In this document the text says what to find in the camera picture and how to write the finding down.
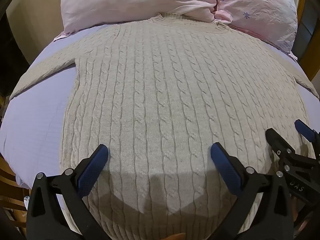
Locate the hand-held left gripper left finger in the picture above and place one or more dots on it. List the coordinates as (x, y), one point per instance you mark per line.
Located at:
(91, 166)

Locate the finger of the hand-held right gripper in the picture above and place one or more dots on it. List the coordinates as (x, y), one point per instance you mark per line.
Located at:
(276, 142)
(305, 130)

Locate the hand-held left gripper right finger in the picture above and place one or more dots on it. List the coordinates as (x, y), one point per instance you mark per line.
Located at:
(225, 166)

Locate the lavender bed sheet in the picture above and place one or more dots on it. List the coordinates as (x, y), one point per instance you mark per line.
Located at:
(35, 120)

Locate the wooden chair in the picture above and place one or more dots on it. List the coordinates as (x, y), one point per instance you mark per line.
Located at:
(11, 195)

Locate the pink floral pillow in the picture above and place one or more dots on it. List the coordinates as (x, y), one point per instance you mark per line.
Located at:
(260, 12)
(130, 0)

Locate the wooden bed frame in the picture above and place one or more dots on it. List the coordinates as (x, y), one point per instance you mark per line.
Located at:
(308, 42)

